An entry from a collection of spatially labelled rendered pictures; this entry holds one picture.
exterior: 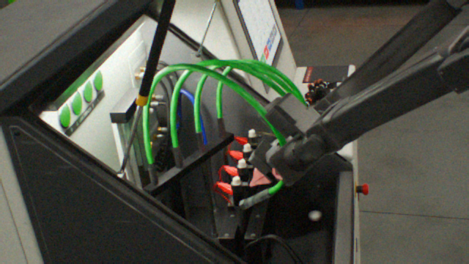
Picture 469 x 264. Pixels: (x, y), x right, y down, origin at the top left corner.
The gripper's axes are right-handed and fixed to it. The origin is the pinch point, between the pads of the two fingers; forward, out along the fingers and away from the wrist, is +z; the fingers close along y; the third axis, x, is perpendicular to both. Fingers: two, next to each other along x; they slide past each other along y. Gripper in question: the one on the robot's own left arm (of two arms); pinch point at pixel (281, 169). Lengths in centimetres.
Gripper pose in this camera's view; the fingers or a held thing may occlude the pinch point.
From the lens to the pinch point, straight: 128.6
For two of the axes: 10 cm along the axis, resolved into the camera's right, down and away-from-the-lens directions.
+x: 6.3, 7.7, -0.8
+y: -7.3, 5.6, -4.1
